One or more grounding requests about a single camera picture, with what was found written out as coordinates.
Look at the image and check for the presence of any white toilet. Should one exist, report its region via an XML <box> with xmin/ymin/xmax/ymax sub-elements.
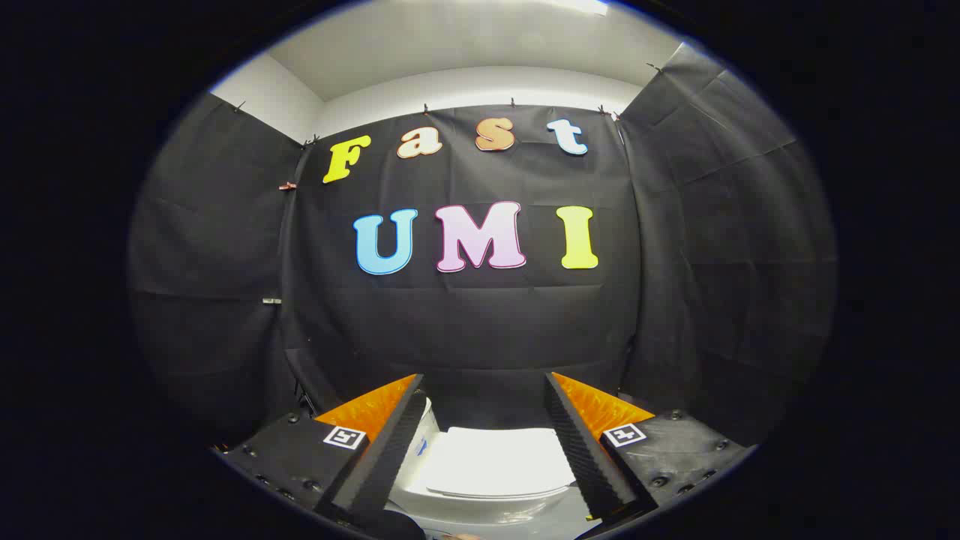
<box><xmin>386</xmin><ymin>396</ymin><xmax>597</xmax><ymax>532</ymax></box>

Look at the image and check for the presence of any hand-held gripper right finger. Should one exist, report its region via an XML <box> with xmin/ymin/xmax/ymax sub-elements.
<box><xmin>543</xmin><ymin>372</ymin><xmax>753</xmax><ymax>526</ymax></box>

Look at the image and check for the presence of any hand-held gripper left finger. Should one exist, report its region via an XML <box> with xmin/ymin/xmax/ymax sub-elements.
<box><xmin>214</xmin><ymin>373</ymin><xmax>427</xmax><ymax>533</ymax></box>

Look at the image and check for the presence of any white toilet lid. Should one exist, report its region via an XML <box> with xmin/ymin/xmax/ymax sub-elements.
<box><xmin>426</xmin><ymin>426</ymin><xmax>577</xmax><ymax>502</ymax></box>

